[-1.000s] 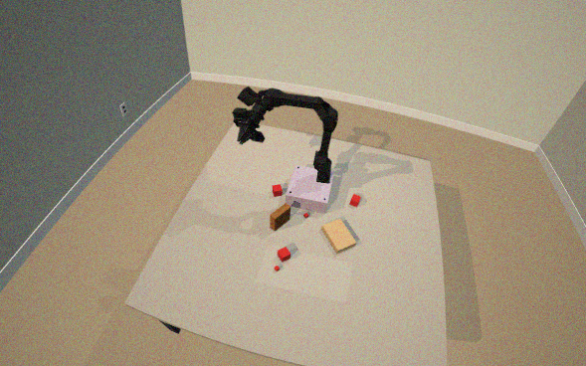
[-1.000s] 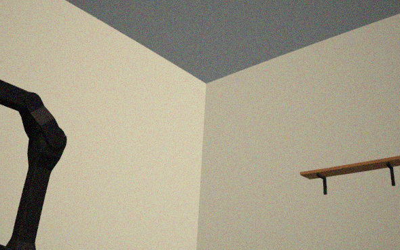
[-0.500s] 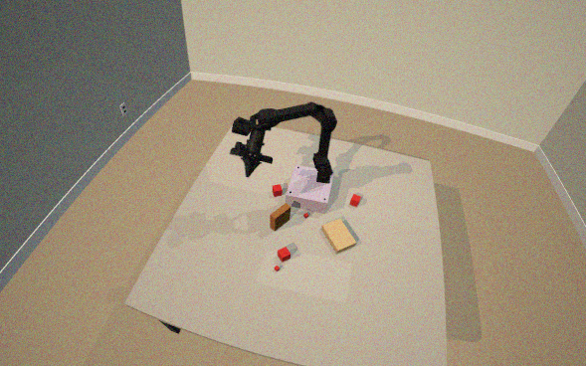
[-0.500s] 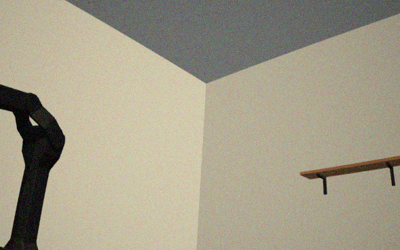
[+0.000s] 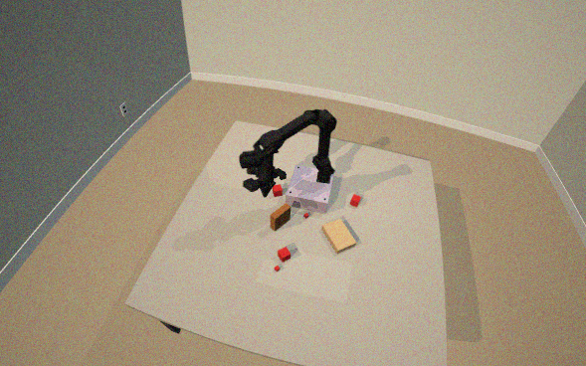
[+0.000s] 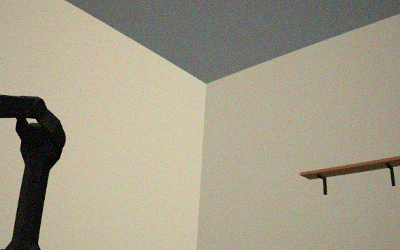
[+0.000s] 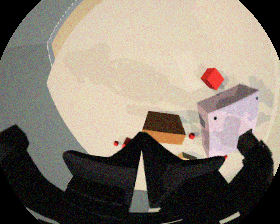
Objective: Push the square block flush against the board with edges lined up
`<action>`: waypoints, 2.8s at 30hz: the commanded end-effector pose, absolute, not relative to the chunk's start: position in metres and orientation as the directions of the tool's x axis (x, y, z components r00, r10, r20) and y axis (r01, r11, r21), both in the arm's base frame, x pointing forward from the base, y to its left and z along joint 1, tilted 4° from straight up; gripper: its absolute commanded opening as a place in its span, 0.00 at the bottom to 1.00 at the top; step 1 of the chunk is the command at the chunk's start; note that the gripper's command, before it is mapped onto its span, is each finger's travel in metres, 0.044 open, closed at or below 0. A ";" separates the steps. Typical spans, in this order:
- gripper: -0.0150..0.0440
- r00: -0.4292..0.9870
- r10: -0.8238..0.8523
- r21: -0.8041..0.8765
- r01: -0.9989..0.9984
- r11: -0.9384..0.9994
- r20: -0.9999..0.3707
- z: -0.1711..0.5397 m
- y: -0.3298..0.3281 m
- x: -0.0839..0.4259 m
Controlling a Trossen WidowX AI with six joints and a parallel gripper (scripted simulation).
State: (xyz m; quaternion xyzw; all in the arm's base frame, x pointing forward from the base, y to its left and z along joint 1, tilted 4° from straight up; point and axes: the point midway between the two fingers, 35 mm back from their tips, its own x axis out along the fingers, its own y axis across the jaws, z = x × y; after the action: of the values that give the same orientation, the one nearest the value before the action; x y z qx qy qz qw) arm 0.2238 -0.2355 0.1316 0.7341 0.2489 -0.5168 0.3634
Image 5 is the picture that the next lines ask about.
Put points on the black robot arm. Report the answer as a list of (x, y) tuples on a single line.
[(272, 140)]

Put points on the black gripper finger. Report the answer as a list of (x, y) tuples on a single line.
[(271, 185), (264, 190)]

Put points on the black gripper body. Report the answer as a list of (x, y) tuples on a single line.
[(266, 174)]

